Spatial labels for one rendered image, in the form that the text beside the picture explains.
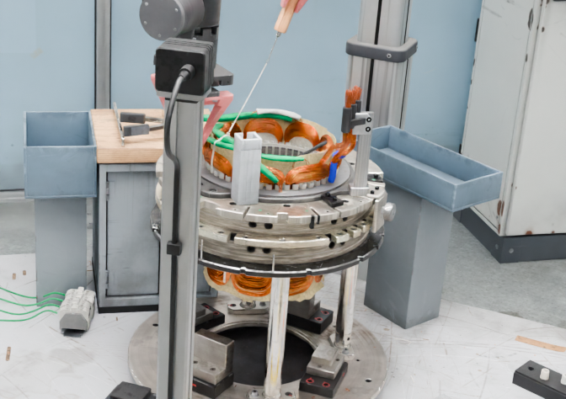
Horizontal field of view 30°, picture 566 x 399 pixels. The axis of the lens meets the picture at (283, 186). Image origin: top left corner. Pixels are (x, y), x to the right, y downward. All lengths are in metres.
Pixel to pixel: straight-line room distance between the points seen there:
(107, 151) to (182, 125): 0.69
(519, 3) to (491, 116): 0.43
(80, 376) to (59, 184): 0.29
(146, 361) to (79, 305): 0.17
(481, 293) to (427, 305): 1.88
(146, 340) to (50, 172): 0.29
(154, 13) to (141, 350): 0.56
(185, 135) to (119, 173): 0.72
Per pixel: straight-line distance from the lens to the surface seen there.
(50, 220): 1.70
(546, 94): 3.68
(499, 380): 1.66
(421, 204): 1.65
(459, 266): 3.81
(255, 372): 1.59
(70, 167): 1.64
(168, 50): 0.91
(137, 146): 1.63
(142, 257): 1.71
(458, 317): 1.81
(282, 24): 1.40
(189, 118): 0.92
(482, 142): 3.94
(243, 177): 1.34
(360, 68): 1.88
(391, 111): 1.88
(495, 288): 3.69
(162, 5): 1.24
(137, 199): 1.66
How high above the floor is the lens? 1.63
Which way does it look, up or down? 22 degrees down
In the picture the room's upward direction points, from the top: 4 degrees clockwise
